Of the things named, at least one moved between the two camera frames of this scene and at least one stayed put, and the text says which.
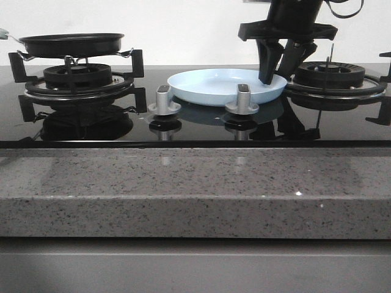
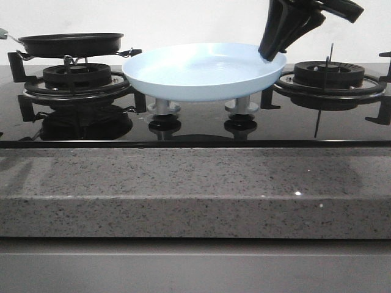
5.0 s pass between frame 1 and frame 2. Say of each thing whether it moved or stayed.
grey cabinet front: stayed
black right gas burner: stayed
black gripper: moved
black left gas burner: stayed
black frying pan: stayed
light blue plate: moved
